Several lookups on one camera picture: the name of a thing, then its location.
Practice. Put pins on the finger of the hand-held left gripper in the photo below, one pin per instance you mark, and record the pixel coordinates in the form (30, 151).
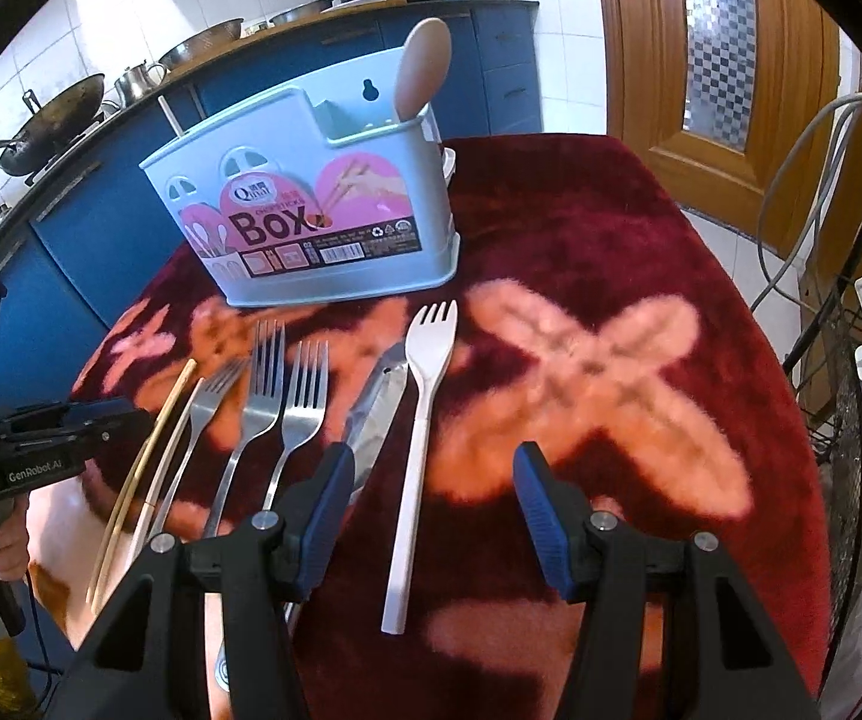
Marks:
(86, 427)

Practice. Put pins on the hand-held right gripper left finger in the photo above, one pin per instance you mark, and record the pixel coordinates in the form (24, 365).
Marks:
(326, 517)

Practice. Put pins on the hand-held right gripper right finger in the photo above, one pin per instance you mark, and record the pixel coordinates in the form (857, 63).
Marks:
(543, 521)

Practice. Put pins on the metal knife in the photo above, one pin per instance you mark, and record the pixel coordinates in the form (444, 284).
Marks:
(374, 412)

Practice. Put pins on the metal fork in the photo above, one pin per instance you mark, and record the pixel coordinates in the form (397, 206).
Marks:
(303, 397)
(264, 382)
(217, 390)

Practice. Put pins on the white plastic fork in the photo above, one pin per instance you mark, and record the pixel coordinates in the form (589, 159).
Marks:
(427, 360)

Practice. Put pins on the pale blue utensil box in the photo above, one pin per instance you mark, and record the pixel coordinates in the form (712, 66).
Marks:
(303, 187)

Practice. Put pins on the blue kitchen cabinet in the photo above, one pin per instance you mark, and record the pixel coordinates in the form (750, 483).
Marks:
(101, 217)

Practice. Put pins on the red floral blanket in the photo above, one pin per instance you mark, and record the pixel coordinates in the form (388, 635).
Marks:
(626, 255)

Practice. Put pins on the large black wok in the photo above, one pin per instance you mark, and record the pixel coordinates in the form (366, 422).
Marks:
(56, 120)

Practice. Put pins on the steel kettle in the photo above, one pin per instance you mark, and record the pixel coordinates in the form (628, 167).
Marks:
(134, 82)

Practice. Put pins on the steel basin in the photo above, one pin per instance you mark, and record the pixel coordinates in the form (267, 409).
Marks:
(303, 11)
(202, 45)

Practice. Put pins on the wooden door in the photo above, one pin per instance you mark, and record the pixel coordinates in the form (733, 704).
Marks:
(648, 90)

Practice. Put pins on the brown wooden spoon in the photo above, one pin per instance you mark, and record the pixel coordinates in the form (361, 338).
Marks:
(422, 64)

